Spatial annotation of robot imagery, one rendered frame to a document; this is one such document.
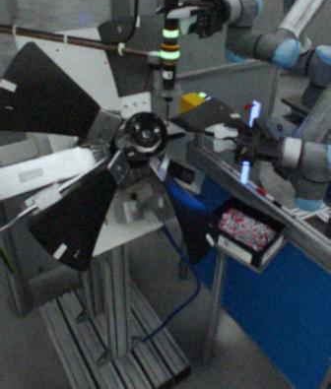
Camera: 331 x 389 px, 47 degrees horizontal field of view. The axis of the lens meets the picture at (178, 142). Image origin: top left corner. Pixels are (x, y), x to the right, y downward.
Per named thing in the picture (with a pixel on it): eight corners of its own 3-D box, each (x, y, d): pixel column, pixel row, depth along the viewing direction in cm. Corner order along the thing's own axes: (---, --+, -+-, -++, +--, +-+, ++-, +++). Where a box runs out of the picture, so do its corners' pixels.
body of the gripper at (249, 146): (233, 140, 97) (282, 150, 94) (240, 122, 103) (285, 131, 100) (231, 163, 101) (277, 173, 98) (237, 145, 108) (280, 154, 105)
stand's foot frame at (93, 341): (39, 316, 184) (37, 305, 180) (123, 276, 206) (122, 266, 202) (93, 443, 141) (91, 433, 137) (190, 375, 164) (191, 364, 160)
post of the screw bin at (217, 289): (201, 363, 168) (220, 229, 127) (205, 358, 170) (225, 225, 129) (207, 368, 166) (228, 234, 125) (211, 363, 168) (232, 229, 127)
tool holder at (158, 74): (144, 93, 99) (144, 56, 94) (155, 84, 104) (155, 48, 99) (175, 99, 96) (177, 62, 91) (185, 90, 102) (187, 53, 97)
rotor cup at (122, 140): (94, 136, 102) (107, 124, 91) (133, 109, 109) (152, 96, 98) (124, 179, 104) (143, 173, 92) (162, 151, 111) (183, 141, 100)
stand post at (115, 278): (108, 362, 166) (95, 202, 120) (127, 352, 171) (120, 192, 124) (113, 371, 163) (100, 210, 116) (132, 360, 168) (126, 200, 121)
